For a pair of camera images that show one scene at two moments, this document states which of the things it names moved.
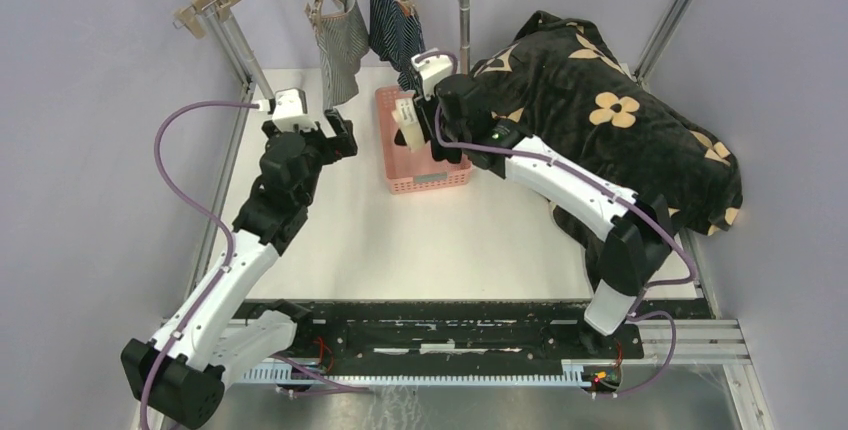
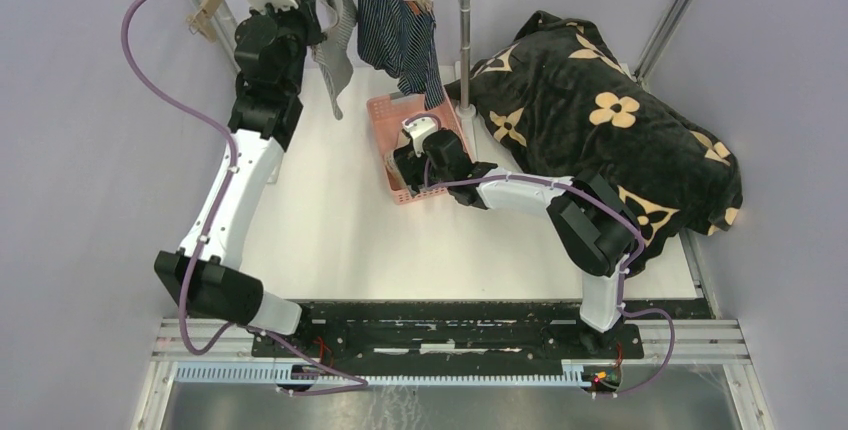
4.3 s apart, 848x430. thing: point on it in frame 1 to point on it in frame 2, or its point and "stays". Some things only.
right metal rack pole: [464, 11] stays
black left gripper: [340, 145] to [303, 12]
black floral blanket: [562, 92] stays
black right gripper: [441, 133] to [408, 165]
